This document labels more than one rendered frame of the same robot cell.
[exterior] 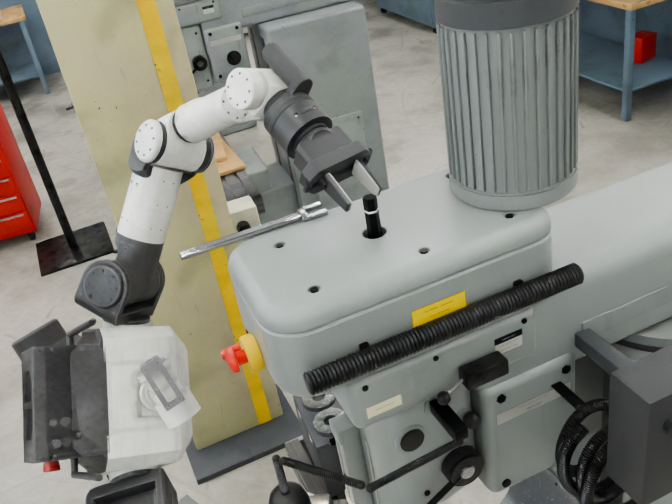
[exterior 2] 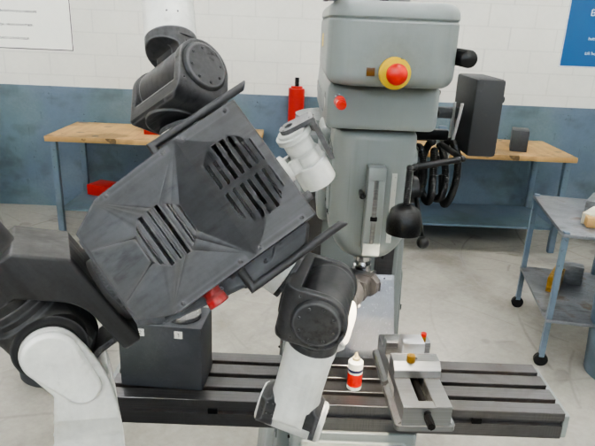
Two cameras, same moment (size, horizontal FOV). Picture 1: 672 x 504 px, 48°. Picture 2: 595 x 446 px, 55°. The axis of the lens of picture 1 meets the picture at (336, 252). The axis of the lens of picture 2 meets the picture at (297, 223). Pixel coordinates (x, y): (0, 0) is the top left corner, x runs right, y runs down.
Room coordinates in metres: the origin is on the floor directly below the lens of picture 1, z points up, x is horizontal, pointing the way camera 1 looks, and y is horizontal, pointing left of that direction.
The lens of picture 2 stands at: (0.76, 1.28, 1.84)
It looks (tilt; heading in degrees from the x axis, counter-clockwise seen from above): 19 degrees down; 287
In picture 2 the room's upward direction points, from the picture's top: 2 degrees clockwise
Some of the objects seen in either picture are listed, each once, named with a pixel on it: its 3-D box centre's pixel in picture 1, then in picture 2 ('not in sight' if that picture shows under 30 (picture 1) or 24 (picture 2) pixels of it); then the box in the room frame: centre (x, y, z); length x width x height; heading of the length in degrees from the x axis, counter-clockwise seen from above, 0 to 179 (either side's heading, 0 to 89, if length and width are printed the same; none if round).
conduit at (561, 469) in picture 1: (598, 447); (425, 172); (0.89, -0.38, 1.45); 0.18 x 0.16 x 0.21; 108
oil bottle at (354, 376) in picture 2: not in sight; (355, 370); (0.99, -0.03, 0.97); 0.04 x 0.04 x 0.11
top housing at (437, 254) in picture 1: (389, 272); (380, 42); (1.00, -0.08, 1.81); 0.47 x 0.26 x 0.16; 108
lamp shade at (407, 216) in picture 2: (288, 502); (404, 218); (0.88, 0.16, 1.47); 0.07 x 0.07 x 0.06
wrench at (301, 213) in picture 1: (253, 231); not in sight; (1.07, 0.12, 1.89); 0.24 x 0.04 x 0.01; 107
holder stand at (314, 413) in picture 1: (330, 435); (166, 343); (1.48, 0.10, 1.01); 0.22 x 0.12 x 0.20; 14
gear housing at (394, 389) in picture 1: (413, 330); (374, 98); (1.01, -0.10, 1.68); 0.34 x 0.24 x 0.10; 108
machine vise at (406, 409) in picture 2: not in sight; (411, 371); (0.84, -0.08, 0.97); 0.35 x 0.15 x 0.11; 110
